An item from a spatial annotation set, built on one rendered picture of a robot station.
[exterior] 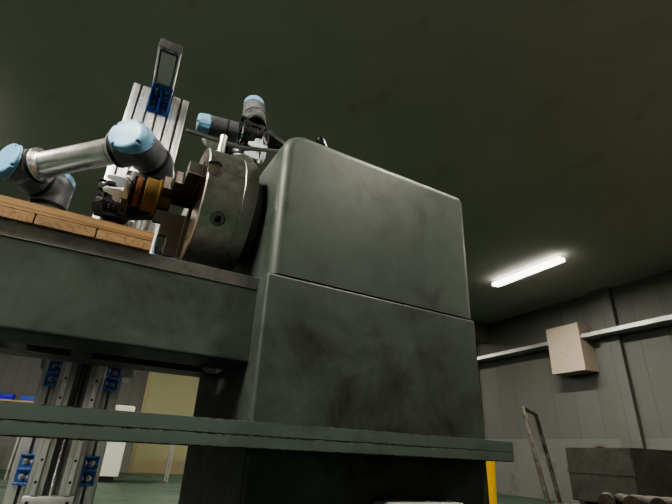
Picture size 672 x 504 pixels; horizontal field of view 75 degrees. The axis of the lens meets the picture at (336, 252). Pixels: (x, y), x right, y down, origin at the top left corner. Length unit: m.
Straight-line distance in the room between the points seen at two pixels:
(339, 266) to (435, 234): 0.35
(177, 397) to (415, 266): 9.32
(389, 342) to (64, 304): 0.66
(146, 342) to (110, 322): 0.07
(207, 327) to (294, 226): 0.29
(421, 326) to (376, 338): 0.14
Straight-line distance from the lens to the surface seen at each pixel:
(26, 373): 10.36
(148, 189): 1.15
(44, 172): 1.72
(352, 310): 1.02
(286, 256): 0.98
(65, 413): 0.75
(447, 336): 1.18
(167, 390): 10.27
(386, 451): 0.93
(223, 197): 1.06
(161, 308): 0.93
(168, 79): 2.21
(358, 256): 1.07
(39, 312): 0.91
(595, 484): 7.06
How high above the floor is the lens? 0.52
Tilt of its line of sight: 25 degrees up
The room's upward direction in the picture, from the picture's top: 3 degrees clockwise
